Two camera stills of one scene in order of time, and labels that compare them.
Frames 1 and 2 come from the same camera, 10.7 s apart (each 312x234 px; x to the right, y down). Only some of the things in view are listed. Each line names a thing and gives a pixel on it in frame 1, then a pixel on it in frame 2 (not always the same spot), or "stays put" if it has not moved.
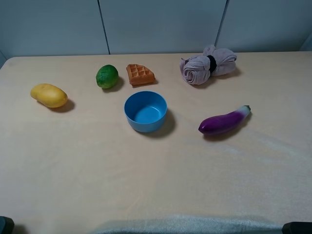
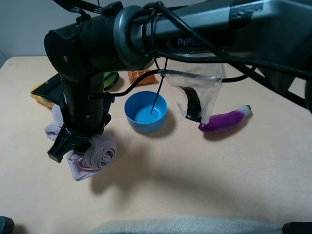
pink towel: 195,69 to 97,155
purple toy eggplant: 225,123 stays put
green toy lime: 107,76 stays put
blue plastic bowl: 146,111 stays put
